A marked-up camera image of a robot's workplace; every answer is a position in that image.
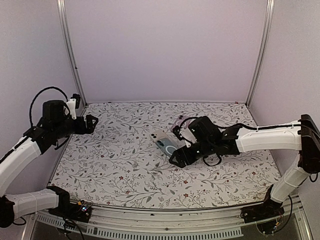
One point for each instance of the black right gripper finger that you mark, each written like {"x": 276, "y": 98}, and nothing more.
{"x": 183, "y": 134}
{"x": 181, "y": 157}

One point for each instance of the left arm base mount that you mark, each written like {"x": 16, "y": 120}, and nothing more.
{"x": 80, "y": 211}

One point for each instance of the blue phone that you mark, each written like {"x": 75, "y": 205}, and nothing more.
{"x": 163, "y": 142}

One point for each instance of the floral patterned table mat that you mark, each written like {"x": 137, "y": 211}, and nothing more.
{"x": 120, "y": 165}

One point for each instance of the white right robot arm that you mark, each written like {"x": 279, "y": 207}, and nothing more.
{"x": 301, "y": 136}

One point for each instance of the front aluminium rail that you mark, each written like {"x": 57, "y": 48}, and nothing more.
{"x": 218, "y": 223}

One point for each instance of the aluminium frame post back right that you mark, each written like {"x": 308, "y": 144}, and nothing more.
{"x": 267, "y": 24}

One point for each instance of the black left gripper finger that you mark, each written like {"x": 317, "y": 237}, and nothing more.
{"x": 91, "y": 121}
{"x": 88, "y": 130}

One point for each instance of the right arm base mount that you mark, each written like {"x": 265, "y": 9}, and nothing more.
{"x": 267, "y": 209}

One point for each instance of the aluminium frame post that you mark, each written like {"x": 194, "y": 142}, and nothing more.
{"x": 267, "y": 24}
{"x": 62, "y": 13}

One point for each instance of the aluminium frame post back left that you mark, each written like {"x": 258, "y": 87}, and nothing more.
{"x": 62, "y": 13}

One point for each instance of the purple phone with ring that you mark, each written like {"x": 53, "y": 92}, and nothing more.
{"x": 181, "y": 119}

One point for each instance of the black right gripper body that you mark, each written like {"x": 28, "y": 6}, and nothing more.
{"x": 205, "y": 149}

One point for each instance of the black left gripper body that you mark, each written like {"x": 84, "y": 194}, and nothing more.
{"x": 63, "y": 130}

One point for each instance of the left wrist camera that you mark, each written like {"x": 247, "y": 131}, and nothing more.
{"x": 76, "y": 98}

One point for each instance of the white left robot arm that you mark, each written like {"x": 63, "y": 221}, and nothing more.
{"x": 34, "y": 143}

